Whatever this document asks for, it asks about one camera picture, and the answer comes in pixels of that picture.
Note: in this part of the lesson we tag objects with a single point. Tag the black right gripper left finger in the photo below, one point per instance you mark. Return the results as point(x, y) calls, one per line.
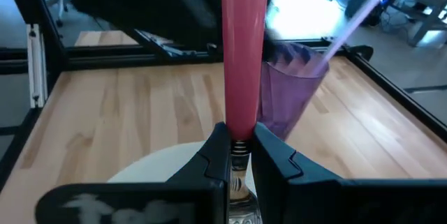
point(195, 203)

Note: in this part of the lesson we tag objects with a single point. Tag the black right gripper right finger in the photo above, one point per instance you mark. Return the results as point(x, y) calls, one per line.
point(314, 203)

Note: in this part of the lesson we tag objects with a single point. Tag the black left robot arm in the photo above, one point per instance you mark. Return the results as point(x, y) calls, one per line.
point(157, 7)

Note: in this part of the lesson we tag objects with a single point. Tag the white round woven placemat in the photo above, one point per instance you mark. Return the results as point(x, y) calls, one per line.
point(157, 168)

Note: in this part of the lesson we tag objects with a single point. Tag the purple faceted plastic cup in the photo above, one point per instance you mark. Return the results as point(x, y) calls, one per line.
point(286, 91)

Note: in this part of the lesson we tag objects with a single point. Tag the pale purple drinking straw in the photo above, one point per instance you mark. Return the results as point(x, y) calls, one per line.
point(352, 25)

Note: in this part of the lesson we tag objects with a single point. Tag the grey office desk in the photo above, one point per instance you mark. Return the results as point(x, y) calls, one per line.
point(412, 4)

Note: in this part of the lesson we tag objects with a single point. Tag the black aluminium table frame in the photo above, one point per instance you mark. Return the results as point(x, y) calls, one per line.
point(104, 61)

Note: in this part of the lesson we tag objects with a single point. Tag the silver aluminium post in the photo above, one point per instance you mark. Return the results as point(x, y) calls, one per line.
point(36, 67)

